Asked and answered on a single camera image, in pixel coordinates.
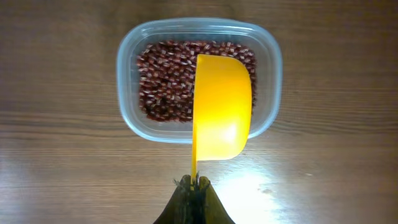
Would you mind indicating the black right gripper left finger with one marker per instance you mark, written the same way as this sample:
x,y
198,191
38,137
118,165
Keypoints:
x,y
179,209

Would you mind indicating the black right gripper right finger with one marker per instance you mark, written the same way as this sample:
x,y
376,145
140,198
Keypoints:
x,y
207,207

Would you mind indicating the yellow plastic measuring scoop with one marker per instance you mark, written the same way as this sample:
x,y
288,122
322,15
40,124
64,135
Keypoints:
x,y
222,107

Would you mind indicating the red adzuki beans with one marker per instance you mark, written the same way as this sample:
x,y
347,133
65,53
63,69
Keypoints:
x,y
167,75

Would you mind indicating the clear plastic food container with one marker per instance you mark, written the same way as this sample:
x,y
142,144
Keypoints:
x,y
268,70

